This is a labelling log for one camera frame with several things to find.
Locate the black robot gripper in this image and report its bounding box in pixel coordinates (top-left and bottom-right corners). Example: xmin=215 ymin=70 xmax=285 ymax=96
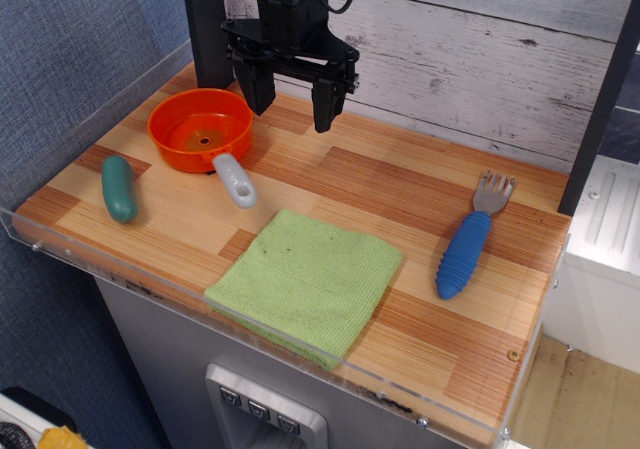
xmin=222 ymin=0 xmax=359 ymax=133

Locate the blue handled metal fork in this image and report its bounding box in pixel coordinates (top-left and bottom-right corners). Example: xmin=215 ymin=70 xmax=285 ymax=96
xmin=436 ymin=170 xmax=516 ymax=300

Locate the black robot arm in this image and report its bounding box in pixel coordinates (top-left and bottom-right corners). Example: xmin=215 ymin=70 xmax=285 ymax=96
xmin=222 ymin=0 xmax=359 ymax=133

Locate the green cloth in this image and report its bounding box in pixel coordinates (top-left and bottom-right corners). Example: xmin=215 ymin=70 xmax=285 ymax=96
xmin=205 ymin=209 xmax=402 ymax=371

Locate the teal green toy pickle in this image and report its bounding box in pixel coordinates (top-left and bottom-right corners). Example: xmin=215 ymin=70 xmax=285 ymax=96
xmin=101 ymin=155 xmax=138 ymax=223

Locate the grey cabinet with button panel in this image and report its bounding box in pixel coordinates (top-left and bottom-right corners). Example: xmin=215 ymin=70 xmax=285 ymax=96
xmin=97 ymin=279 xmax=457 ymax=448

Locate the clear acrylic table guard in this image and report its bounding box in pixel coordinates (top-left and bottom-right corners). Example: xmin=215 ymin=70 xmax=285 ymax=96
xmin=7 ymin=66 xmax=570 ymax=448

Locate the white metal side unit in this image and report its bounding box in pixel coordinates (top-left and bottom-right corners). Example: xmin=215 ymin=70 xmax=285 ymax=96
xmin=542 ymin=156 xmax=639 ymax=373

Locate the yellow and black object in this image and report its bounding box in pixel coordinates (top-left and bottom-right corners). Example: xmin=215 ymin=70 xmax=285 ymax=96
xmin=37 ymin=426 xmax=90 ymax=449

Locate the orange toy pot grey handle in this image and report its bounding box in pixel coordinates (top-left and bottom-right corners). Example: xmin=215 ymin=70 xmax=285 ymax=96
xmin=147 ymin=88 xmax=258 ymax=209

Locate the dark left vertical post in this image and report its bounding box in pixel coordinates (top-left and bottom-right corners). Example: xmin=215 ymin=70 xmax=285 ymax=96
xmin=184 ymin=0 xmax=234 ymax=89

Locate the dark vertical post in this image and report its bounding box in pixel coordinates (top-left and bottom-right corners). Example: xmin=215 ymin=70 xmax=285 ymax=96
xmin=184 ymin=0 xmax=234 ymax=89
xmin=557 ymin=0 xmax=639 ymax=216

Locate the dark right vertical post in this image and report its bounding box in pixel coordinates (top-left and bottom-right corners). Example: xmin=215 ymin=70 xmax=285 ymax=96
xmin=557 ymin=0 xmax=639 ymax=216

